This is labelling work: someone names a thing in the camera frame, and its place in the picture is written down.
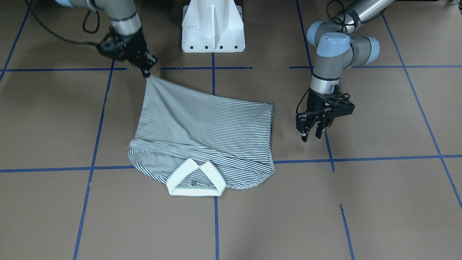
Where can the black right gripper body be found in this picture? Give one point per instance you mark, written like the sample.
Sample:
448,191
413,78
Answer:
134,45

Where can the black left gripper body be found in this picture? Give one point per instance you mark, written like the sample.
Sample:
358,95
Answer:
317,104

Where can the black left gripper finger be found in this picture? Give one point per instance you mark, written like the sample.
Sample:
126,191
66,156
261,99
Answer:
304,123
324,122

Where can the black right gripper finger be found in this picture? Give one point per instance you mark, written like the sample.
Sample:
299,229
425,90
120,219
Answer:
145,70

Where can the striped polo shirt white collar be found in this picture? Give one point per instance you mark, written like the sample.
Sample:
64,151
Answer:
198,144

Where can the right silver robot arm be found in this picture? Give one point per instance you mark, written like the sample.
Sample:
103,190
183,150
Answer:
122,14

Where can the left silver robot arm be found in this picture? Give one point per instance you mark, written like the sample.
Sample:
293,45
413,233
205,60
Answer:
337,49

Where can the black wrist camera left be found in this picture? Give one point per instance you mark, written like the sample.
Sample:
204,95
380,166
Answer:
339,104

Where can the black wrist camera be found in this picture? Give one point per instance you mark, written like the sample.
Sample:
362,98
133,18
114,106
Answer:
339,104
111,48

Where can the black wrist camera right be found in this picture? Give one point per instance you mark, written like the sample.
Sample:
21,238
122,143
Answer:
111,48

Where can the white camera mast with base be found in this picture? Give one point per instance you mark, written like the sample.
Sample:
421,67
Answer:
212,26

